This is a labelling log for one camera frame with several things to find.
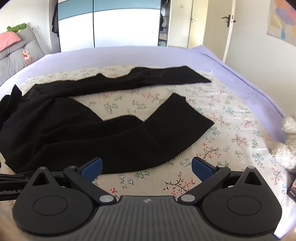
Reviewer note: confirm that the wall map poster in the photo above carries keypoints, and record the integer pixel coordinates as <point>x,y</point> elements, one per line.
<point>282,20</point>

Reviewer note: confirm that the dark hanging clothes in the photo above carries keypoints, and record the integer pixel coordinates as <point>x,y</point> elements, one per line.
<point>55,23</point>

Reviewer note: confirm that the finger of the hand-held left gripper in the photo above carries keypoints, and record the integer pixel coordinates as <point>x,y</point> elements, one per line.
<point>11,175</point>

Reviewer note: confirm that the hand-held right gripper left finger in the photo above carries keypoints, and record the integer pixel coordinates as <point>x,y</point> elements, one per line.
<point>93,168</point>

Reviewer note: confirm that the green plush toy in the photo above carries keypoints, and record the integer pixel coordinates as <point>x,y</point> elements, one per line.
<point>16,28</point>

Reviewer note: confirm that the white door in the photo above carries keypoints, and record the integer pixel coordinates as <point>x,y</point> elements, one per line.
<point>215,34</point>

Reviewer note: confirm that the white plush toy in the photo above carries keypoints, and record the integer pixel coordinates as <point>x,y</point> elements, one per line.
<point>286,148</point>

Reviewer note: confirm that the floral blanket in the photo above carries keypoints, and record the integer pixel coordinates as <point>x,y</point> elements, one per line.
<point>231,115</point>

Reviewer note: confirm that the cream door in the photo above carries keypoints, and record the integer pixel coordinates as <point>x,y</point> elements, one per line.
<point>199,34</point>

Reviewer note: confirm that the grey headboard cushion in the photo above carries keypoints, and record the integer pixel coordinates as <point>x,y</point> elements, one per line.
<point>16,62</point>

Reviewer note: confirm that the pink pillow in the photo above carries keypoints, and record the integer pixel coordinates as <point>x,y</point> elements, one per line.
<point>8,39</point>

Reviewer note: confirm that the black pants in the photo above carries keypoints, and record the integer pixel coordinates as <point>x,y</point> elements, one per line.
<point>69,129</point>

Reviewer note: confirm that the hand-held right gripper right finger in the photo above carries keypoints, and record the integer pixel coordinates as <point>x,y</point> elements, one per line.
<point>201,168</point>

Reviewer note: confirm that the purple bed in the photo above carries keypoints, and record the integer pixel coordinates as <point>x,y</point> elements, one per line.
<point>242,76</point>

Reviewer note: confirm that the wardrobe with sliding doors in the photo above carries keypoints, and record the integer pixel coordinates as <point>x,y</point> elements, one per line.
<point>127,23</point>

